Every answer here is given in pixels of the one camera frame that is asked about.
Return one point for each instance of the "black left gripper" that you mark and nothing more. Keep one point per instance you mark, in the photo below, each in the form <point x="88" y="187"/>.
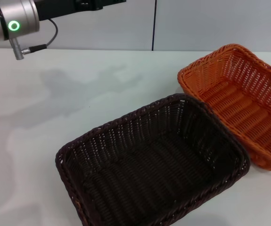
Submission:
<point x="62" y="7"/>

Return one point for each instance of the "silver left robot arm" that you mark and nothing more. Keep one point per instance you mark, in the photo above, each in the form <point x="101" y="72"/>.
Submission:
<point x="12" y="14"/>

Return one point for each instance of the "dark brown woven basket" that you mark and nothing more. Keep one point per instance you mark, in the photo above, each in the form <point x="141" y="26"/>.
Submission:
<point x="149" y="164"/>

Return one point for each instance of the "orange woven basket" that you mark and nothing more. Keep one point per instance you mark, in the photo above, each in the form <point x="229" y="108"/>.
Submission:
<point x="239" y="103"/>

